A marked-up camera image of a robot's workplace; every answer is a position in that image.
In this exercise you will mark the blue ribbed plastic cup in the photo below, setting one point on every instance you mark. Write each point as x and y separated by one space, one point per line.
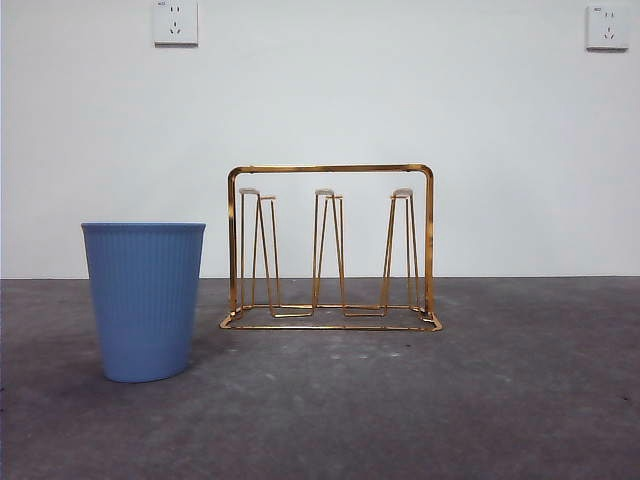
145 300

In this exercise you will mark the white wall socket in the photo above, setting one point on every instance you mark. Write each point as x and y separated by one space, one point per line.
176 25
607 27

